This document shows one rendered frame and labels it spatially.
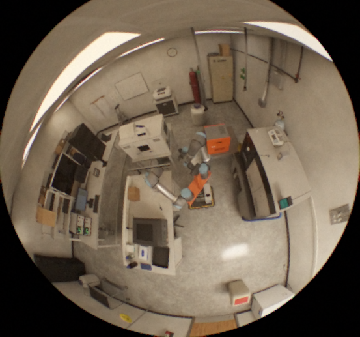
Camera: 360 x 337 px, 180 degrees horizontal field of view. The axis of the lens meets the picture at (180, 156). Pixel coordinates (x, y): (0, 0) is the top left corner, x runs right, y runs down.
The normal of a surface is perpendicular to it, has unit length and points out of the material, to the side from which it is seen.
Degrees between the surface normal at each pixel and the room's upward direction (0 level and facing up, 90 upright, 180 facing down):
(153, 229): 0
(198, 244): 0
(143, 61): 90
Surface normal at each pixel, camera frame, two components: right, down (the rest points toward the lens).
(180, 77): 0.05, 0.84
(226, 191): -0.23, -0.51
